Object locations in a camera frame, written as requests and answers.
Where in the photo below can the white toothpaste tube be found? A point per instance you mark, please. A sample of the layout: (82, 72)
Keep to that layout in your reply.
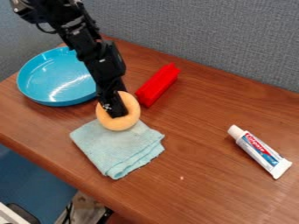
(264, 154)

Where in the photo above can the light blue cloth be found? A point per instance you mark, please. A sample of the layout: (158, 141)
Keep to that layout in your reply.
(118, 152)

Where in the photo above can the objects under table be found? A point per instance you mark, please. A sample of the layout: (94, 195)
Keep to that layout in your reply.
(84, 210)

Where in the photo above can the red plastic block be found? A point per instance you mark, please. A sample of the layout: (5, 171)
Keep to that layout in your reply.
(153, 89)

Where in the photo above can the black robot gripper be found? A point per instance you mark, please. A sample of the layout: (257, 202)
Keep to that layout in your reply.
(101, 56)

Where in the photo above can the blue plate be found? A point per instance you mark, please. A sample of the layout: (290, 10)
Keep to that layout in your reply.
(56, 79)

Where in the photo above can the yellow foam ball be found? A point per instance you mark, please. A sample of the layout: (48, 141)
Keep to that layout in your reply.
(124, 122)

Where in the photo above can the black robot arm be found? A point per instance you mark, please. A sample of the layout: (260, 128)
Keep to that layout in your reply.
(65, 17)

